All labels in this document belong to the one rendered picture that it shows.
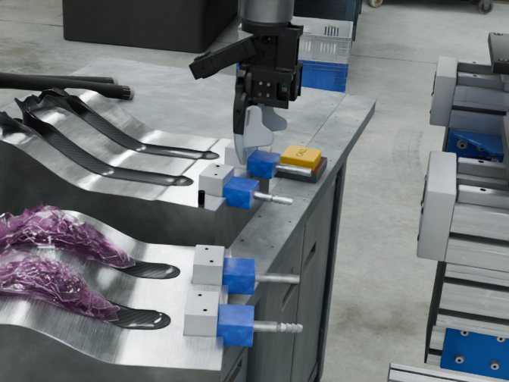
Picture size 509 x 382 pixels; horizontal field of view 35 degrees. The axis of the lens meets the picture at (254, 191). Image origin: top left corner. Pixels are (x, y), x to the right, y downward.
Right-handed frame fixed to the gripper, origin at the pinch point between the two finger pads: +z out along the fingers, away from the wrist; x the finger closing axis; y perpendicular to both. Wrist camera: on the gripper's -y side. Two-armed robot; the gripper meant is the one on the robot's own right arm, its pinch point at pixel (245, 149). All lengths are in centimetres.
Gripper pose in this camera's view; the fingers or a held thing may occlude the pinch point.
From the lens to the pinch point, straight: 124.8
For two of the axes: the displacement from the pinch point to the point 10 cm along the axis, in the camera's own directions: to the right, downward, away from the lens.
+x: 3.1, -3.8, 8.7
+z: -0.6, 9.1, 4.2
